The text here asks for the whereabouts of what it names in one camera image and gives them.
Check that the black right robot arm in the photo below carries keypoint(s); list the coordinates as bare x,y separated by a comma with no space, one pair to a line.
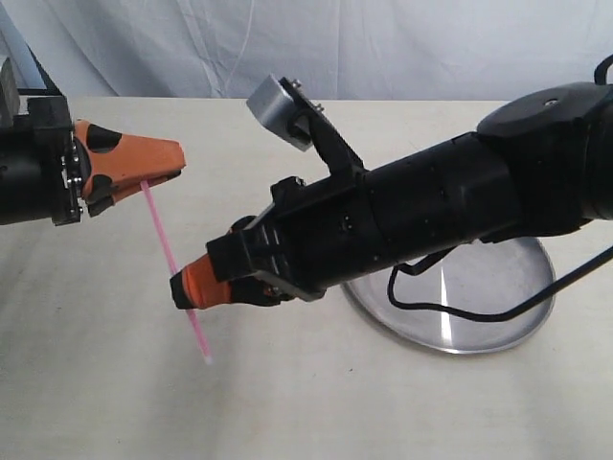
540,166

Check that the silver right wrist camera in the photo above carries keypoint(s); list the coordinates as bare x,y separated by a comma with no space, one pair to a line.
282,108

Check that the round stainless steel plate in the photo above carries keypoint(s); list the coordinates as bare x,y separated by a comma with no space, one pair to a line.
478,277

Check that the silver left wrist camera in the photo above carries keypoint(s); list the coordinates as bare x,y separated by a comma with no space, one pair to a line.
9,94

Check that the white backdrop cloth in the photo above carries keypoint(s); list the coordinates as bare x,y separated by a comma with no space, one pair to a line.
339,50

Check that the pink thin stick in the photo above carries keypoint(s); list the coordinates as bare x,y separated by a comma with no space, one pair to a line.
200,337

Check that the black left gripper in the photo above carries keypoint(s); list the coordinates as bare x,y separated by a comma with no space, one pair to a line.
118,162

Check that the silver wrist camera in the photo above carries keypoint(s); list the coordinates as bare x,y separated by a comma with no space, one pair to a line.
282,108
9,94

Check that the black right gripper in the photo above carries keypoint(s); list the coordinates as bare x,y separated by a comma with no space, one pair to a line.
312,237

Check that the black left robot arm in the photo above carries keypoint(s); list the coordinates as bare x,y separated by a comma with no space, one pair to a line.
23,193

